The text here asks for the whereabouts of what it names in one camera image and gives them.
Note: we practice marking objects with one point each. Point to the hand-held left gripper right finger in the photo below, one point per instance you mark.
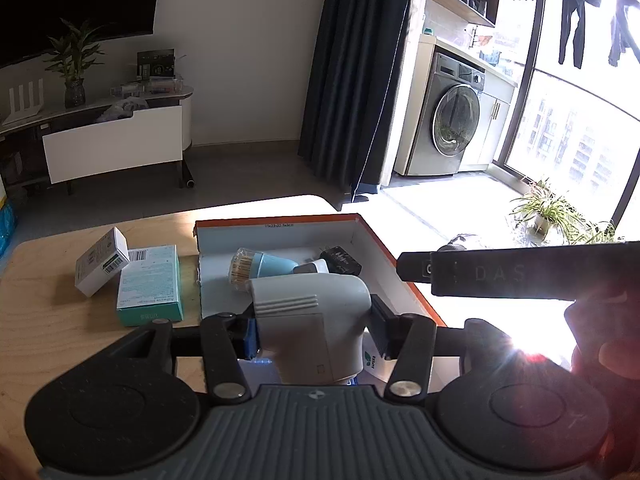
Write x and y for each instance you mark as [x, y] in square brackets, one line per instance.
[382, 325]

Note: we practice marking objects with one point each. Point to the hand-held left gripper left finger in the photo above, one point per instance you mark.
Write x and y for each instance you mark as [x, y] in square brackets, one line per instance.
[250, 337]

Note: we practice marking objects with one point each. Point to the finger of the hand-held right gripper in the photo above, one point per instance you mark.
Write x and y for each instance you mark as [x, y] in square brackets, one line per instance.
[415, 266]

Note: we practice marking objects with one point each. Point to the white grey handheld device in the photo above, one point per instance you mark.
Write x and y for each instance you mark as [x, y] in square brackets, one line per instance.
[305, 325]

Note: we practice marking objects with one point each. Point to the orange white cardboard box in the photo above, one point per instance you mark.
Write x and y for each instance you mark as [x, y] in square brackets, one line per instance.
[280, 240]

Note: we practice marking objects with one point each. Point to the person's right hand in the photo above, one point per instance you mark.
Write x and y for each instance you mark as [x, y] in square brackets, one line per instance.
[605, 330]

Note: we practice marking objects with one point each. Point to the white box with green leaf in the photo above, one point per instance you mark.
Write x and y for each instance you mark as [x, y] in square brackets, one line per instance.
[372, 360]

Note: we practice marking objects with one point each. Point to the potted spider plant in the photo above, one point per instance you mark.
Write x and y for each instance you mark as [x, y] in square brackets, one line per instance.
[595, 234]
[542, 210]

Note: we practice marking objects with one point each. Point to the blue toothpick holder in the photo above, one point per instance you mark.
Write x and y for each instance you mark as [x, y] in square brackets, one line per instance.
[265, 267]

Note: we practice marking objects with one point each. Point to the small black box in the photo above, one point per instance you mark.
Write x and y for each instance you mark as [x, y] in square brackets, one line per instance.
[342, 259]

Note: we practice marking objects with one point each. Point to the teal box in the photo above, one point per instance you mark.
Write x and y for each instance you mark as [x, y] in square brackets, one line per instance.
[150, 285]

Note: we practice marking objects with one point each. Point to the silver washing machine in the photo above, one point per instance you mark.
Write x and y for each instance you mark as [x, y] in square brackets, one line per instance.
[445, 115]

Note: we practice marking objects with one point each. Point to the white laundry cabinet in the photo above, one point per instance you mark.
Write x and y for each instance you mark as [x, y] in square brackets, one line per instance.
[492, 120]

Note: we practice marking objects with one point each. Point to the white barcode box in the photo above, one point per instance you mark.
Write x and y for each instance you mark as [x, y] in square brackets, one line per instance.
[100, 262]

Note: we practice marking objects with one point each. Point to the black roll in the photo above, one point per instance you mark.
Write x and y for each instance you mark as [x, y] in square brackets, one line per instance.
[188, 175]

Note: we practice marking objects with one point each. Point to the dark blue curtain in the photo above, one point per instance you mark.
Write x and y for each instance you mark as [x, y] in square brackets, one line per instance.
[360, 85]

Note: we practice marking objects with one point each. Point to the white television cabinet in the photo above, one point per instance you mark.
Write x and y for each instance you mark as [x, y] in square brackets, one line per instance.
[110, 145]

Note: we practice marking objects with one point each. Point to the grey crumpled bag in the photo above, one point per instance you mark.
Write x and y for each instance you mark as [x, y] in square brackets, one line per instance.
[122, 109]

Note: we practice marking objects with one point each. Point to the dark hanging pants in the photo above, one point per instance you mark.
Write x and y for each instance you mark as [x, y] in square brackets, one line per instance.
[575, 15]

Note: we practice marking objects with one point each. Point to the blue plastic bag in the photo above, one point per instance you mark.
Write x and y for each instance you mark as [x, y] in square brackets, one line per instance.
[7, 225]

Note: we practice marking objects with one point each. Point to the clear acrylic organizer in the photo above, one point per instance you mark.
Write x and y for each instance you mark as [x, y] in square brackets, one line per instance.
[150, 87]

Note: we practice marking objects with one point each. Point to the dark hanging clothes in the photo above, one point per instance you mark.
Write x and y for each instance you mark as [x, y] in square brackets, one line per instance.
[622, 20]

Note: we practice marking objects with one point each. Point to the dark box with green print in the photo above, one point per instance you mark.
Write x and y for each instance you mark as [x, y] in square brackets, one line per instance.
[156, 65]

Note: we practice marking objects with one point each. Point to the potted bamboo plant dark vase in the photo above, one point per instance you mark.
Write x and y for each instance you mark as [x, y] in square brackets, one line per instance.
[74, 92]

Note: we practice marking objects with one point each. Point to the white router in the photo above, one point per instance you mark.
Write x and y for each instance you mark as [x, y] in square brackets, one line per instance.
[22, 107]

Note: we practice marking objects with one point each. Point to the black television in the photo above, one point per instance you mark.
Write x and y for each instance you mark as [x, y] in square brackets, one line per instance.
[75, 0]

